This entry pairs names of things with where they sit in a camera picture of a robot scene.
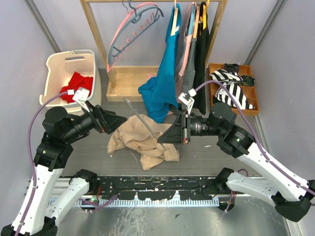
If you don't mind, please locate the blue t shirt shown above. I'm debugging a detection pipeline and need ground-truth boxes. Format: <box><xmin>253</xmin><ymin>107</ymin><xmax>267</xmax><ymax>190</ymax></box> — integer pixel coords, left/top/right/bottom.
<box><xmin>138</xmin><ymin>4</ymin><xmax>181</xmax><ymax>123</ymax></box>

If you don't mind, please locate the grey plastic hanger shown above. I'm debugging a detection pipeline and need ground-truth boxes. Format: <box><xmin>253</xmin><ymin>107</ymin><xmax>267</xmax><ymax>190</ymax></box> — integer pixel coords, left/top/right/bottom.
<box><xmin>108</xmin><ymin>0</ymin><xmax>165</xmax><ymax>63</ymax></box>

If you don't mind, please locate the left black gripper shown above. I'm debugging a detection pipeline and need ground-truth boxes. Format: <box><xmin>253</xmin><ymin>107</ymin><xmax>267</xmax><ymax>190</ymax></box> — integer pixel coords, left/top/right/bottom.
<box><xmin>64</xmin><ymin>99</ymin><xmax>127</xmax><ymax>142</ymax></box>

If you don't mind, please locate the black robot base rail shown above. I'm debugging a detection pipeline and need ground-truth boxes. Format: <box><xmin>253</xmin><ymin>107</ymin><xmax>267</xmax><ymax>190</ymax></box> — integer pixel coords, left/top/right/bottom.
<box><xmin>71</xmin><ymin>169</ymin><xmax>244</xmax><ymax>212</ymax></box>

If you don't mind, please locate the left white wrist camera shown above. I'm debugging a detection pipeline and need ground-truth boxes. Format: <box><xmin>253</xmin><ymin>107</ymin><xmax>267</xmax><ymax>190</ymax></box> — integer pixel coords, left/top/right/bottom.
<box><xmin>67</xmin><ymin>87</ymin><xmax>90</xmax><ymax>112</ymax></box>

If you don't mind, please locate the pink plastic hanger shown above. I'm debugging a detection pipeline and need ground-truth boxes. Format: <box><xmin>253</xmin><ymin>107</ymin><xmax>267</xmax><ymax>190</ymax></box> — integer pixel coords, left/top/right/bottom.
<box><xmin>106</xmin><ymin>1</ymin><xmax>160</xmax><ymax>73</ymax></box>

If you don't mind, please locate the orange wooden compartment tray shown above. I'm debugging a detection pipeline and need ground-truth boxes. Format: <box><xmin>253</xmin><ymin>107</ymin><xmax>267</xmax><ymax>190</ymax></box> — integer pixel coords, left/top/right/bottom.
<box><xmin>209</xmin><ymin>63</ymin><xmax>260</xmax><ymax>116</ymax></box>

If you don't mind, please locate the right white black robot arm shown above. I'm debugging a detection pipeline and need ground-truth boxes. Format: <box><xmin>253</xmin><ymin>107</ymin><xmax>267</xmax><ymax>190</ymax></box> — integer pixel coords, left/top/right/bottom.
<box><xmin>157</xmin><ymin>102</ymin><xmax>315</xmax><ymax>222</ymax></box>

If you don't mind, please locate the dark patterned cloth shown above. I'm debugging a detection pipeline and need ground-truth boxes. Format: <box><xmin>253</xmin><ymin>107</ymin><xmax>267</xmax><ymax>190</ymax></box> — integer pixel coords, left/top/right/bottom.
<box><xmin>241</xmin><ymin>75</ymin><xmax>255</xmax><ymax>87</ymax></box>

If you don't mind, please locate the black white striped cloth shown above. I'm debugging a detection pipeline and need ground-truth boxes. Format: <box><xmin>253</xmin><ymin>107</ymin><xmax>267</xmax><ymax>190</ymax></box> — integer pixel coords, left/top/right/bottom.
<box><xmin>210</xmin><ymin>69</ymin><xmax>255</xmax><ymax>110</ymax></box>

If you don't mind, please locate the wooden clothes rack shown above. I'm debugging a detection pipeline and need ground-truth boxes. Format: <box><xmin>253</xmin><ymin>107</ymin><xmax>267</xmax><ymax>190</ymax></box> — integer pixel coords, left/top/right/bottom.
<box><xmin>81</xmin><ymin>0</ymin><xmax>227</xmax><ymax>102</ymax></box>

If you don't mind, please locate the beige t shirt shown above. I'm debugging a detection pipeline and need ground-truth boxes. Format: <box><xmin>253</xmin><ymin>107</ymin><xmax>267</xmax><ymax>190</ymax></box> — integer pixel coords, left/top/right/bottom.
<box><xmin>107</xmin><ymin>115</ymin><xmax>180</xmax><ymax>171</ymax></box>

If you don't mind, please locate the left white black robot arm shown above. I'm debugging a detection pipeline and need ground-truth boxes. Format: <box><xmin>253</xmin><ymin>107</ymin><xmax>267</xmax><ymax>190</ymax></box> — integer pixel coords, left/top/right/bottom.
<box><xmin>1</xmin><ymin>104</ymin><xmax>127</xmax><ymax>236</ymax></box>

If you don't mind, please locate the wooden hanger with blue shirt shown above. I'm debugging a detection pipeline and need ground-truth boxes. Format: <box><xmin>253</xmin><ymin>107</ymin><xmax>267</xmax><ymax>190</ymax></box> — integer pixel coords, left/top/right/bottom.
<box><xmin>170</xmin><ymin>0</ymin><xmax>178</xmax><ymax>36</ymax></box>

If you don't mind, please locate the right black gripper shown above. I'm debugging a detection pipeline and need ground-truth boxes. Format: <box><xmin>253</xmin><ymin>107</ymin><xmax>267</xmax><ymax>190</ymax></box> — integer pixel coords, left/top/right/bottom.
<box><xmin>157</xmin><ymin>110</ymin><xmax>223</xmax><ymax>144</ymax></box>

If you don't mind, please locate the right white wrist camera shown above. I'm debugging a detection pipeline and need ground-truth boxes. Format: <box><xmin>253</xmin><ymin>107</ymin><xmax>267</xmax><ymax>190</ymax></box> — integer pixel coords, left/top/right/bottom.
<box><xmin>178</xmin><ymin>88</ymin><xmax>196</xmax><ymax>115</ymax></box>

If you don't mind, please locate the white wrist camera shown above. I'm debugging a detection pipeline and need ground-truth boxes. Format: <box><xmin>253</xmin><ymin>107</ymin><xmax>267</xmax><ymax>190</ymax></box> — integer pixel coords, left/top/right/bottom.
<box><xmin>67</xmin><ymin>87</ymin><xmax>90</xmax><ymax>112</ymax></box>
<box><xmin>178</xmin><ymin>88</ymin><xmax>196</xmax><ymax>115</ymax></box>

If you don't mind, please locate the white laundry basket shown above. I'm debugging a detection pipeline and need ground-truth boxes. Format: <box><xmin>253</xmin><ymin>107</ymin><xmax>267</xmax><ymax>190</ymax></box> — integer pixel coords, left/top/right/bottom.
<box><xmin>39</xmin><ymin>50</ymin><xmax>102</xmax><ymax>106</ymax></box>

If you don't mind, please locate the pink garment on hanger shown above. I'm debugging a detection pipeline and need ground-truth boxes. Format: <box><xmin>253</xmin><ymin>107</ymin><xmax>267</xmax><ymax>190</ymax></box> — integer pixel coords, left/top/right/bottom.
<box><xmin>173</xmin><ymin>2</ymin><xmax>197</xmax><ymax>99</ymax></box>

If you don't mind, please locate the red cloth in basket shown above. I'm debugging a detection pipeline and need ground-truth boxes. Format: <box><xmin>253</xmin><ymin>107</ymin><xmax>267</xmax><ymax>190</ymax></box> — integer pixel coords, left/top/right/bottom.
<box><xmin>60</xmin><ymin>72</ymin><xmax>94</xmax><ymax>95</ymax></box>

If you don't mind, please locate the grey garment on hanger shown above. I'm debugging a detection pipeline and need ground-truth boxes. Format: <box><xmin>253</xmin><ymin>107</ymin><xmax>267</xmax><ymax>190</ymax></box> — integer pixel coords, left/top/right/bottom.
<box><xmin>182</xmin><ymin>38</ymin><xmax>197</xmax><ymax>93</ymax></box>

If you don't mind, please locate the black garment on hanger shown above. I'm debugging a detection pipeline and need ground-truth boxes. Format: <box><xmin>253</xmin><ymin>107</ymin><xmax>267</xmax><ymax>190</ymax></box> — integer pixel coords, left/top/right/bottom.
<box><xmin>193</xmin><ymin>2</ymin><xmax>210</xmax><ymax>115</ymax></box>

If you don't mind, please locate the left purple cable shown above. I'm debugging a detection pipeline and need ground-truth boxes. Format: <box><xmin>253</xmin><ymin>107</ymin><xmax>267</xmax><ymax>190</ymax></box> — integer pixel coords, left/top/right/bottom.
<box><xmin>13</xmin><ymin>91</ymin><xmax>69</xmax><ymax>236</ymax></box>

